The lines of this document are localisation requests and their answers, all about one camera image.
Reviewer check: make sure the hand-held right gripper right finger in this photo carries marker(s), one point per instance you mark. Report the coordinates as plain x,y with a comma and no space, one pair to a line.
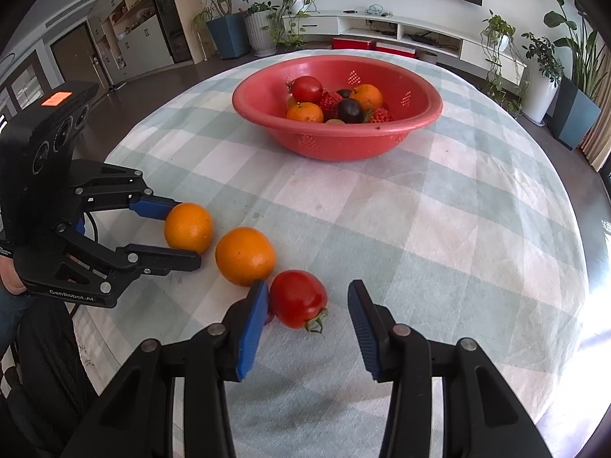
365,334

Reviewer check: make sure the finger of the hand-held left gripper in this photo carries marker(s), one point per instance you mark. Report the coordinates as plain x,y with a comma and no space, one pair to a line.
162,261
152,207

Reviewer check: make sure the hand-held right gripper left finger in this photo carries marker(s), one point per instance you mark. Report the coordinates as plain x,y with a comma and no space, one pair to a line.
253,329

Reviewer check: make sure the orange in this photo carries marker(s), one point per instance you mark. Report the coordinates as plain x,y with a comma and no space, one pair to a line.
367,97
304,113
188,228
246,256

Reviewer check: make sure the large red tomato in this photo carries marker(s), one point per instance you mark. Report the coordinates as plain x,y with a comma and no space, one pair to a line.
307,88
298,298

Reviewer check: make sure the red plastic basket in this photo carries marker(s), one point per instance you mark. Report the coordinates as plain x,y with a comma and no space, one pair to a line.
334,145

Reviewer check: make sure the round brown fruit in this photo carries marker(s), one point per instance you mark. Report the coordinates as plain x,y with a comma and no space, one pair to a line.
334,121

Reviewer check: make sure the dark purple passion fruit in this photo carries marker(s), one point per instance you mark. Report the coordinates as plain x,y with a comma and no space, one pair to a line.
349,109
343,92

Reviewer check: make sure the person's left hand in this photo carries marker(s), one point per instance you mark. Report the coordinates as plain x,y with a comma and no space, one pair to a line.
9,276

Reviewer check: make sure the checked green white tablecloth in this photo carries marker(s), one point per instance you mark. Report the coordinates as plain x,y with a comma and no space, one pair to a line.
429,229

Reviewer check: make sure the brown entrance door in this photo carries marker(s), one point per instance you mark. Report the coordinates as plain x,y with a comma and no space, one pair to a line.
79,57

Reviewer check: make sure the tall plant blue pot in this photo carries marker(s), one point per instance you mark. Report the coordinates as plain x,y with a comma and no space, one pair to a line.
229,36

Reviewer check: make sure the dark glass display cabinet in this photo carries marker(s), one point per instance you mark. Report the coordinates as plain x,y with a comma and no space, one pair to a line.
169,14

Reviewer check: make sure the plant in ribbed white pot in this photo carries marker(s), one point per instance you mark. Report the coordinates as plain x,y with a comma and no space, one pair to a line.
261,33

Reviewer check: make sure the red strawberry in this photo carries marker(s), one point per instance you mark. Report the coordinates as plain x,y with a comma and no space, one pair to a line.
379,115
331,101

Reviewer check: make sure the trailing plant small white pot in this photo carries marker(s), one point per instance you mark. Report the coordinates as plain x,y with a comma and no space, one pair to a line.
499,33
298,4

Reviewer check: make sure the red storage box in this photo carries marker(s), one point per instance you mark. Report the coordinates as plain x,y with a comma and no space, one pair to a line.
352,44

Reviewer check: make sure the leafy plant tall white pot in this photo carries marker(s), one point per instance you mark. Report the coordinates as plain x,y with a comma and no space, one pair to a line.
542,90

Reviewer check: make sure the black device in cabinet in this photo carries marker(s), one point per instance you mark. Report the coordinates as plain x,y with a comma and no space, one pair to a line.
421,38

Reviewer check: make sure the beige curtain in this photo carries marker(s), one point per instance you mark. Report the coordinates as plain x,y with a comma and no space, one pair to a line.
599,143

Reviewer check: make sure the white television cabinet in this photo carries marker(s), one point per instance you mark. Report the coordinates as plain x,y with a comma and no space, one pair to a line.
477,50

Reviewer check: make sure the tall plant dark square pot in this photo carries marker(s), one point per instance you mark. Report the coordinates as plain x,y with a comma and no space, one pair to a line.
575,109

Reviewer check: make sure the white wall cupboard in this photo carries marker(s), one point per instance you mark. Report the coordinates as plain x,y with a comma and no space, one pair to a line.
138,43

